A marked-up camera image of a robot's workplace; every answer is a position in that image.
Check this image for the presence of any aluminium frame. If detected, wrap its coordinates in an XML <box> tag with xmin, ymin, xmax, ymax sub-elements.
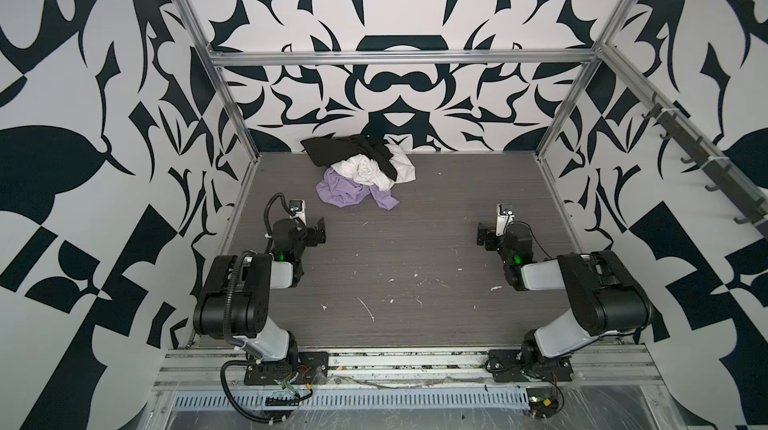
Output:
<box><xmin>174</xmin><ymin>0</ymin><xmax>767</xmax><ymax>259</ymax></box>

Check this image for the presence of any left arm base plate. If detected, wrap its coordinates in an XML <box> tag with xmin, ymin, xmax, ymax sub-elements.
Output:
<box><xmin>244</xmin><ymin>351</ymin><xmax>329</xmax><ymax>386</ymax></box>

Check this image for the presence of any black cloth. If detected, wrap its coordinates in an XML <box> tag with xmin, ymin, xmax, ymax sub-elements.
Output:
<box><xmin>300</xmin><ymin>135</ymin><xmax>397</xmax><ymax>181</ymax></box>

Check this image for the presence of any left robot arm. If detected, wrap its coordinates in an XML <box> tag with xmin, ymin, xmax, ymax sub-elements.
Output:
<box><xmin>193</xmin><ymin>219</ymin><xmax>326</xmax><ymax>364</ymax></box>

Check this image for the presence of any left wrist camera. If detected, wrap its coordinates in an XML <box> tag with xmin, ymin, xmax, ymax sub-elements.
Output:
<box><xmin>288</xmin><ymin>199</ymin><xmax>307</xmax><ymax>226</ymax></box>

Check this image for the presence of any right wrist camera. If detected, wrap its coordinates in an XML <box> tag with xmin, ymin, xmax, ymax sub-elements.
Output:
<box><xmin>495</xmin><ymin>203</ymin><xmax>515</xmax><ymax>237</ymax></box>

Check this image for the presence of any small green circuit board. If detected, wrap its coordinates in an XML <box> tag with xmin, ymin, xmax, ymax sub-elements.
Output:
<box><xmin>527</xmin><ymin>386</ymin><xmax>565</xmax><ymax>420</ymax></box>

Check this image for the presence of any grey wall hook rail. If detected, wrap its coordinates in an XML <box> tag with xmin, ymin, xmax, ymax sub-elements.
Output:
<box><xmin>640</xmin><ymin>93</ymin><xmax>767</xmax><ymax>239</ymax></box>

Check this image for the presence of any white cloth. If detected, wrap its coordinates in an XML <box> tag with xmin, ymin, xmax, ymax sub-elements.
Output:
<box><xmin>331</xmin><ymin>143</ymin><xmax>416</xmax><ymax>192</ymax></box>

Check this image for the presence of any purple cloth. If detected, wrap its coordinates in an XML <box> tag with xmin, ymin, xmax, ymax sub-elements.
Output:
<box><xmin>316</xmin><ymin>169</ymin><xmax>400</xmax><ymax>211</ymax></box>

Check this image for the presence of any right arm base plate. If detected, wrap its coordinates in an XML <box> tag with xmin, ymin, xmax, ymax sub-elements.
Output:
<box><xmin>483</xmin><ymin>349</ymin><xmax>573</xmax><ymax>383</ymax></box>

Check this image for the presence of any white perforated cable duct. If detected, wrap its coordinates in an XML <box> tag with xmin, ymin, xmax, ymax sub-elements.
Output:
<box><xmin>170</xmin><ymin>387</ymin><xmax>532</xmax><ymax>412</ymax></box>

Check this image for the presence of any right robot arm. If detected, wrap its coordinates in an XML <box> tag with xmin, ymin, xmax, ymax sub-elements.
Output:
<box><xmin>476</xmin><ymin>220</ymin><xmax>654</xmax><ymax>373</ymax></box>

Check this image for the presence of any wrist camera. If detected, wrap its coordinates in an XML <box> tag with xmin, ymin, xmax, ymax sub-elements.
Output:
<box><xmin>495</xmin><ymin>203</ymin><xmax>515</xmax><ymax>237</ymax></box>
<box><xmin>288</xmin><ymin>199</ymin><xmax>307</xmax><ymax>226</ymax></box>

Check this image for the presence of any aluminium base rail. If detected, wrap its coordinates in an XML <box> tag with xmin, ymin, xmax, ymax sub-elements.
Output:
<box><xmin>152</xmin><ymin>345</ymin><xmax>664</xmax><ymax>390</ymax></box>

